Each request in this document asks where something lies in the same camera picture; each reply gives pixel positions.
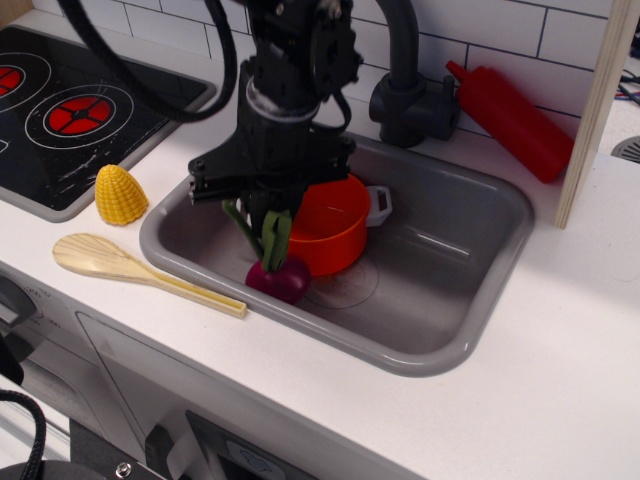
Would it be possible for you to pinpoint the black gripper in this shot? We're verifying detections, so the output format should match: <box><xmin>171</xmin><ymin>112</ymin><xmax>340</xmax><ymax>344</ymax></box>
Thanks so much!
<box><xmin>188</xmin><ymin>89</ymin><xmax>356</xmax><ymax>231</ymax></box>

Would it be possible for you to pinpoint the purple beet with green stems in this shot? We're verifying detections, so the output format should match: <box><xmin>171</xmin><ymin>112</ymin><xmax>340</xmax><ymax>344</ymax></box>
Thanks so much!
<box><xmin>222</xmin><ymin>200</ymin><xmax>311</xmax><ymax>304</ymax></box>

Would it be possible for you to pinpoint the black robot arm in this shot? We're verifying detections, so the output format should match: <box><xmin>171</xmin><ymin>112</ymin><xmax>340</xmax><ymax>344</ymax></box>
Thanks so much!
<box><xmin>189</xmin><ymin>1</ymin><xmax>362</xmax><ymax>235</ymax></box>

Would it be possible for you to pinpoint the grey sink basin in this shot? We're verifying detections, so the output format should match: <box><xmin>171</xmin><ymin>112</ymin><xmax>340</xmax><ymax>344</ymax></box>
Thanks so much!
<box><xmin>140</xmin><ymin>137</ymin><xmax>534</xmax><ymax>377</ymax></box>

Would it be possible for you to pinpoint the yellow toy corn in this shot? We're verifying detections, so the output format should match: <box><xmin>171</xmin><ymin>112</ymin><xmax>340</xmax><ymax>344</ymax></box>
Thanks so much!
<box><xmin>95</xmin><ymin>165</ymin><xmax>149</xmax><ymax>226</ymax></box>

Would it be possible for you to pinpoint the dark grey faucet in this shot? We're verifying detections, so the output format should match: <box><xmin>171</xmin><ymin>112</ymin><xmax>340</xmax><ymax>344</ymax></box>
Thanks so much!
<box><xmin>369</xmin><ymin>1</ymin><xmax>460</xmax><ymax>148</ymax></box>

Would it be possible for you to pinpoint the wooden spoon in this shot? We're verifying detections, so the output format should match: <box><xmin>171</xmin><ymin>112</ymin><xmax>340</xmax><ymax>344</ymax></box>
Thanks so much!
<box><xmin>52</xmin><ymin>233</ymin><xmax>248</xmax><ymax>318</ymax></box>

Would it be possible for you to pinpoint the white oven front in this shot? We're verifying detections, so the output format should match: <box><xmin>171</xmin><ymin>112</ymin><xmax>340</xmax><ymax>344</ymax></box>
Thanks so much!
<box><xmin>1</xmin><ymin>267</ymin><xmax>399</xmax><ymax>479</ymax></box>

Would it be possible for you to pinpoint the red ketchup bottle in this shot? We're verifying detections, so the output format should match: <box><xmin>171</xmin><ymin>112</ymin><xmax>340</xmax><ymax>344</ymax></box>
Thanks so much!
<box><xmin>446</xmin><ymin>61</ymin><xmax>574</xmax><ymax>184</ymax></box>

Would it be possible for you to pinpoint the light wooden side panel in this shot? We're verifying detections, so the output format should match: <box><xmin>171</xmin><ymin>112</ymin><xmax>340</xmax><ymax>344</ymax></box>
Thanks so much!
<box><xmin>554</xmin><ymin>0</ymin><xmax>639</xmax><ymax>229</ymax></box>

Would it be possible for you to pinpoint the orange pot with white handles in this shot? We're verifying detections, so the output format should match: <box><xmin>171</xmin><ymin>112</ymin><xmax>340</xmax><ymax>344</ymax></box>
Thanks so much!
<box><xmin>289</xmin><ymin>175</ymin><xmax>393</xmax><ymax>276</ymax></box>

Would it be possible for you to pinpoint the black braided cable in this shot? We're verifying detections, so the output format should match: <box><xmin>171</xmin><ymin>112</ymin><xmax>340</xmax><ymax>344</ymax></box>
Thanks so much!
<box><xmin>55</xmin><ymin>0</ymin><xmax>239</xmax><ymax>123</ymax></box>

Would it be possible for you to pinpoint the black cable at lower left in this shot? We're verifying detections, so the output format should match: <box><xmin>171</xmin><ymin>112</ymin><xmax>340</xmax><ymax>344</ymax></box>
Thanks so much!
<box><xmin>0</xmin><ymin>388</ymin><xmax>48</xmax><ymax>480</ymax></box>

